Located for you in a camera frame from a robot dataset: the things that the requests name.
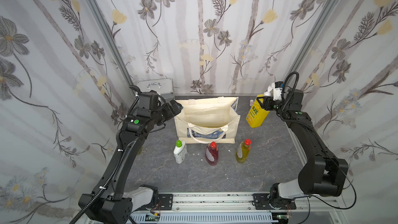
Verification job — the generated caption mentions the cream canvas shopping bag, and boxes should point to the cream canvas shopping bag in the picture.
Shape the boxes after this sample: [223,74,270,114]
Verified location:
[174,96,240,144]

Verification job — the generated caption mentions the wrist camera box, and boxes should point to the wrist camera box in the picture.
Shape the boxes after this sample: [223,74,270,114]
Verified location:
[138,90,161,110]
[267,82,284,101]

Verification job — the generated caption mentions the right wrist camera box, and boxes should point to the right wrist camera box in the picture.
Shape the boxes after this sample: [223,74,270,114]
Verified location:
[267,82,284,101]

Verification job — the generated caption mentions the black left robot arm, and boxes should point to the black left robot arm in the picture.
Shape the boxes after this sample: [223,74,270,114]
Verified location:
[71,98,183,224]

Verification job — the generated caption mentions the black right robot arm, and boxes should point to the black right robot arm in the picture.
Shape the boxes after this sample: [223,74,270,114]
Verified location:
[256,96,349,208]

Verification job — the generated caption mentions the silver metal case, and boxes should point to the silver metal case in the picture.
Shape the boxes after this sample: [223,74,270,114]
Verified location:
[137,78,175,101]

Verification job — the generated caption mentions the large yellow pump soap bottle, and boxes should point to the large yellow pump soap bottle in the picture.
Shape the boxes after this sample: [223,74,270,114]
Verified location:
[246,92,269,128]

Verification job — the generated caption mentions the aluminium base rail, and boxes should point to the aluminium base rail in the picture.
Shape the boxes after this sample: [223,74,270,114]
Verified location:
[124,192,343,224]

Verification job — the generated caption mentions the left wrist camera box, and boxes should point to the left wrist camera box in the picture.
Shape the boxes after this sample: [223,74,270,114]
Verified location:
[138,90,161,110]

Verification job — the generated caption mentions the white bottle green cap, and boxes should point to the white bottle green cap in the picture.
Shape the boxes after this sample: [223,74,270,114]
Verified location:
[173,140,188,164]

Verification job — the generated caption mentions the yellow-green bottle red cap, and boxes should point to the yellow-green bottle red cap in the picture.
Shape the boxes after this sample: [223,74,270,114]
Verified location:
[235,139,251,163]

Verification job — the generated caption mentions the red dish soap bottle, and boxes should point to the red dish soap bottle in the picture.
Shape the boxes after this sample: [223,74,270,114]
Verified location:
[205,142,219,166]

